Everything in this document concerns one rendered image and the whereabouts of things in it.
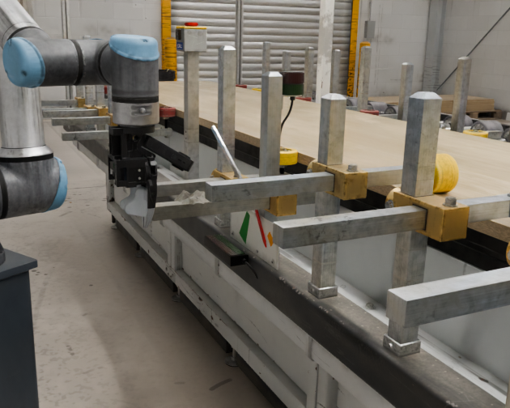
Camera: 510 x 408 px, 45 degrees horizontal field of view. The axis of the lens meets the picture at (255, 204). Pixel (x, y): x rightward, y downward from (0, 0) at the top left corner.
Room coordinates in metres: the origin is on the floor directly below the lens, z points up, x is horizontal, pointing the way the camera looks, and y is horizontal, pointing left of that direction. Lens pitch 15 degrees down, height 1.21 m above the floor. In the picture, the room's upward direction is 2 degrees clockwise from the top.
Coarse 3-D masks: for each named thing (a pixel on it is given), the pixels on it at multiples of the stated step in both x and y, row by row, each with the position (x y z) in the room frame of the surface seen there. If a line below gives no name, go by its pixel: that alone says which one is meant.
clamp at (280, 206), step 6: (270, 198) 1.33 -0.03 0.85; (276, 198) 1.31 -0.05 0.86; (282, 198) 1.31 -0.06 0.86; (288, 198) 1.32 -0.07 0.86; (294, 198) 1.32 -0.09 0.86; (270, 204) 1.33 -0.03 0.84; (276, 204) 1.31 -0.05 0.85; (282, 204) 1.31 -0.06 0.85; (288, 204) 1.32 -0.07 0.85; (294, 204) 1.32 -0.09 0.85; (270, 210) 1.33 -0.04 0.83; (276, 210) 1.31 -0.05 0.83; (282, 210) 1.31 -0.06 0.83; (288, 210) 1.32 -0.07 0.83; (294, 210) 1.32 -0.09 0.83
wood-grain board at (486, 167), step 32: (160, 96) 3.03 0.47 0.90; (256, 96) 3.16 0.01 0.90; (256, 128) 2.08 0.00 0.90; (288, 128) 2.09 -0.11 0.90; (352, 128) 2.13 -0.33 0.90; (384, 128) 2.15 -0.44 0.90; (352, 160) 1.56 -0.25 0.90; (384, 160) 1.57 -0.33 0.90; (480, 160) 1.60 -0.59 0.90; (384, 192) 1.32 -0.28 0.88; (448, 192) 1.25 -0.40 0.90; (480, 192) 1.25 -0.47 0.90; (480, 224) 1.07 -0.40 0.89
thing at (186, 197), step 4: (184, 192) 1.27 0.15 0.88; (188, 192) 1.28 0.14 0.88; (196, 192) 1.27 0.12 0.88; (200, 192) 1.27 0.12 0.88; (180, 196) 1.27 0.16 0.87; (184, 196) 1.27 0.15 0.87; (188, 196) 1.27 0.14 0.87; (192, 196) 1.27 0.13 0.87; (196, 196) 1.27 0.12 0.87; (200, 196) 1.27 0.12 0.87; (204, 196) 1.27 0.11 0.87; (176, 200) 1.26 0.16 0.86; (180, 200) 1.26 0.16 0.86; (184, 200) 1.24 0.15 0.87; (188, 200) 1.24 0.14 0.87; (192, 200) 1.24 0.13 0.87; (196, 200) 1.25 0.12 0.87; (200, 200) 1.26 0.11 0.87; (204, 200) 1.26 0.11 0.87; (188, 204) 1.24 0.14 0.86
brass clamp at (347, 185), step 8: (312, 160) 1.20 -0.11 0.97; (312, 168) 1.18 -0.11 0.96; (320, 168) 1.16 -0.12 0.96; (328, 168) 1.13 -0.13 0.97; (336, 168) 1.12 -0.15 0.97; (344, 168) 1.12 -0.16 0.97; (336, 176) 1.10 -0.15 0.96; (344, 176) 1.08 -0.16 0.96; (352, 176) 1.09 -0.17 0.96; (360, 176) 1.09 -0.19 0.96; (336, 184) 1.10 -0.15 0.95; (344, 184) 1.08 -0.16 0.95; (352, 184) 1.09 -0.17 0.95; (360, 184) 1.09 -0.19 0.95; (328, 192) 1.13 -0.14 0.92; (336, 192) 1.10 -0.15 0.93; (344, 192) 1.08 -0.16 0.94; (352, 192) 1.09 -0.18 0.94; (360, 192) 1.10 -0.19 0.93
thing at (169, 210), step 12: (156, 204) 1.24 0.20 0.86; (168, 204) 1.24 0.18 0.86; (180, 204) 1.24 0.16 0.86; (192, 204) 1.25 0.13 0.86; (204, 204) 1.27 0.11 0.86; (216, 204) 1.28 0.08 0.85; (228, 204) 1.29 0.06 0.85; (240, 204) 1.30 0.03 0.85; (252, 204) 1.32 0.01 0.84; (264, 204) 1.33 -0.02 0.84; (300, 204) 1.37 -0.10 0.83; (156, 216) 1.22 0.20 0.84; (168, 216) 1.23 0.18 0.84; (180, 216) 1.24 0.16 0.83; (192, 216) 1.25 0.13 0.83
